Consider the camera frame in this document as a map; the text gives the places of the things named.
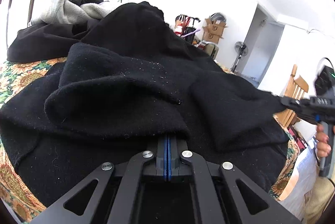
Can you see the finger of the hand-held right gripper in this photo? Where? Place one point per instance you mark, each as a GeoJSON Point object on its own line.
{"type": "Point", "coordinates": [295, 104]}

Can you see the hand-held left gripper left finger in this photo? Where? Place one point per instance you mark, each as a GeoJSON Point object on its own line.
{"type": "Point", "coordinates": [161, 158]}

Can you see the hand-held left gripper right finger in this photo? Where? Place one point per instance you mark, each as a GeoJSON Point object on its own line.
{"type": "Point", "coordinates": [173, 158]}

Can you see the black knit sweater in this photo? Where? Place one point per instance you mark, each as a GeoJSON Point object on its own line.
{"type": "Point", "coordinates": [130, 98]}

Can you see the black coat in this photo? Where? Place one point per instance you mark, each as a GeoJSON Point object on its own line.
{"type": "Point", "coordinates": [47, 35]}

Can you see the person's right hand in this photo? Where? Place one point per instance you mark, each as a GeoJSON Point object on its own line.
{"type": "Point", "coordinates": [322, 142]}

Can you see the wooden chair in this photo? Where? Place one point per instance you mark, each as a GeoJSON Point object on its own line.
{"type": "Point", "coordinates": [295, 90]}

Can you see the person's body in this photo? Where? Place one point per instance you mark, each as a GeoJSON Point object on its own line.
{"type": "Point", "coordinates": [301, 182]}

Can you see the black standing fan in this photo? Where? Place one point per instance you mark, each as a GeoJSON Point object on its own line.
{"type": "Point", "coordinates": [240, 48]}

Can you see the olive green suitcase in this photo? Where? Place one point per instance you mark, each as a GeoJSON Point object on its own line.
{"type": "Point", "coordinates": [212, 49]}

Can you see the printed cardboard box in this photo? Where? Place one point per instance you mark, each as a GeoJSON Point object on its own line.
{"type": "Point", "coordinates": [212, 37]}
{"type": "Point", "coordinates": [216, 27]}

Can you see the grey fan head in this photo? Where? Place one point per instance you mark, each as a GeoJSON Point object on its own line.
{"type": "Point", "coordinates": [218, 17]}

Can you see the santa doll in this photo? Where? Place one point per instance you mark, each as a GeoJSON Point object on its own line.
{"type": "Point", "coordinates": [179, 29]}

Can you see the black cart with red items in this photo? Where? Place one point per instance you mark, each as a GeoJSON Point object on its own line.
{"type": "Point", "coordinates": [187, 27]}

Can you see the sunflower blanket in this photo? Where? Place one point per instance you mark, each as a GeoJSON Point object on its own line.
{"type": "Point", "coordinates": [15, 74]}

